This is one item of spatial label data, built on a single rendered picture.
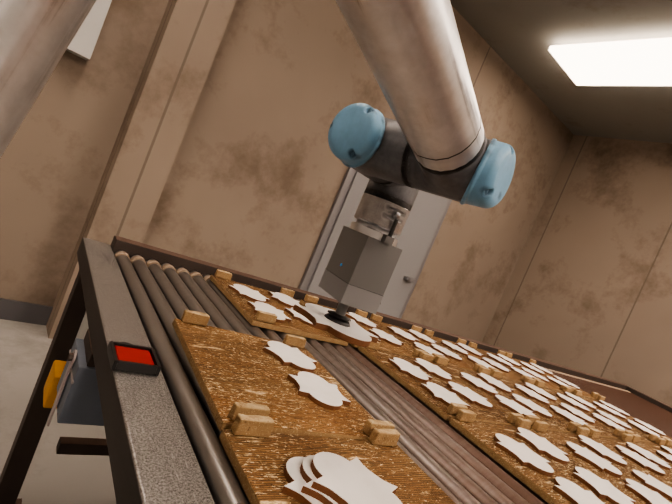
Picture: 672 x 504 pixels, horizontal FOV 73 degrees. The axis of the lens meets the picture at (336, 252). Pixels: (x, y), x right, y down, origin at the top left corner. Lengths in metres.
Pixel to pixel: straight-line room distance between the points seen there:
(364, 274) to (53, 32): 0.47
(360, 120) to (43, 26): 0.35
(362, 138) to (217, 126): 2.76
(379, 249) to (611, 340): 4.97
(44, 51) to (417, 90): 0.26
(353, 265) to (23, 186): 2.63
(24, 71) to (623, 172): 5.88
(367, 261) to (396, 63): 0.34
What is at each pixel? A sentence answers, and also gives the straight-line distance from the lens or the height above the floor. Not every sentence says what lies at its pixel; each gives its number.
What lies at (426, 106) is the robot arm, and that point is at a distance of 0.41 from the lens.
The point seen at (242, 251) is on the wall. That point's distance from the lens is 3.52.
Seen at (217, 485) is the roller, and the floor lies 0.91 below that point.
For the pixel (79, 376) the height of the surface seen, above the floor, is 0.81.
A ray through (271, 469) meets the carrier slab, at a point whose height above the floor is 0.94.
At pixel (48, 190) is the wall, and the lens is 3.13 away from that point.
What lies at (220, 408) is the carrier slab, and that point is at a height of 0.94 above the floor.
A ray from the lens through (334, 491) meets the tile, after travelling 0.63.
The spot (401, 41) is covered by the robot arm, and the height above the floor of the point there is 1.41.
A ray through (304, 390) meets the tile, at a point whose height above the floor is 0.95.
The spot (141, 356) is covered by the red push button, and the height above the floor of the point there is 0.93.
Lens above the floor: 1.27
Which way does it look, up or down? 3 degrees down
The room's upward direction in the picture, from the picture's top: 23 degrees clockwise
